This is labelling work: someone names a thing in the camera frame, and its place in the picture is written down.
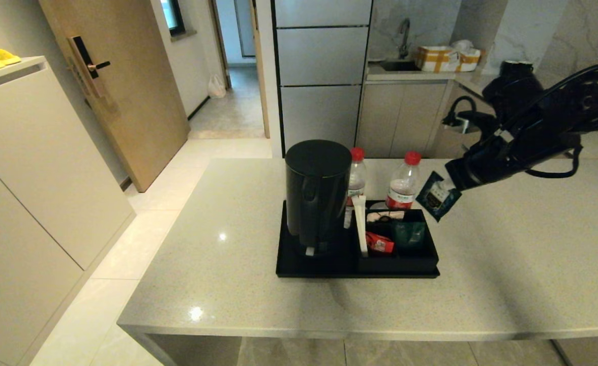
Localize dark green tea packet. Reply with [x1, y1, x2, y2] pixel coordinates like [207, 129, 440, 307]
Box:
[393, 221, 427, 251]
[416, 171, 462, 223]

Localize clear water bottle red cap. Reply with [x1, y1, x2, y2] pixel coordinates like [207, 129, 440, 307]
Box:
[346, 147, 368, 229]
[385, 151, 423, 210]

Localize black electric kettle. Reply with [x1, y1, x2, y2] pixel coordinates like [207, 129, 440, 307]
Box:
[285, 140, 352, 257]

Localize red sachet packet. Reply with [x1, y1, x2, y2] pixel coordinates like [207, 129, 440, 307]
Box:
[366, 231, 395, 254]

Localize white small packet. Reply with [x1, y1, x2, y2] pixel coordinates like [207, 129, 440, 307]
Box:
[366, 210, 405, 222]

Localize beige kitchen base cabinets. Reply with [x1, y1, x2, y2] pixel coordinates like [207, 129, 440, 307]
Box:
[355, 80, 488, 159]

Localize black compartment organizer box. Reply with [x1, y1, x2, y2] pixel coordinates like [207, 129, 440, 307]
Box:
[356, 207, 439, 272]

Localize white long paper sachet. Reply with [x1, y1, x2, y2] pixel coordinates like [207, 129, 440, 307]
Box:
[351, 196, 369, 254]

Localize yellow white box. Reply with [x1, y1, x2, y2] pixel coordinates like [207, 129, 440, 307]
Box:
[414, 46, 481, 73]

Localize dark kitchen sink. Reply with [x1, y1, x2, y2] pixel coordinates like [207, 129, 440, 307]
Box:
[380, 60, 421, 72]

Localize black rectangular serving tray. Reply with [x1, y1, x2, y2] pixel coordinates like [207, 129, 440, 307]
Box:
[276, 199, 440, 279]

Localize chrome kitchen faucet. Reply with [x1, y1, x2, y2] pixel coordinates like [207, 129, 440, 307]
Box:
[398, 18, 411, 59]

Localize silver refrigerator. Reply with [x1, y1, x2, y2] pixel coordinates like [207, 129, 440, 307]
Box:
[270, 0, 373, 158]

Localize narrow wooden door leaf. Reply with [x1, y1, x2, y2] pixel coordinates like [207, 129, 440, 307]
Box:
[249, 0, 271, 139]

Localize dark framed window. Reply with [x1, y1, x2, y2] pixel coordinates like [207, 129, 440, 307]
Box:
[161, 0, 186, 37]

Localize light wooden door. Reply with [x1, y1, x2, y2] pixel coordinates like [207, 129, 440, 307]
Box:
[38, 0, 190, 193]

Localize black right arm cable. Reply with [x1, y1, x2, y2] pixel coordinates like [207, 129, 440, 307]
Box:
[441, 61, 598, 179]

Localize white plastic bag with handles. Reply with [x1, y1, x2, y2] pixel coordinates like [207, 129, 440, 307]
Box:
[207, 74, 227, 99]

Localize black door lock handle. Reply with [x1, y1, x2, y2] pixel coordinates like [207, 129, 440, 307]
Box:
[68, 36, 111, 98]

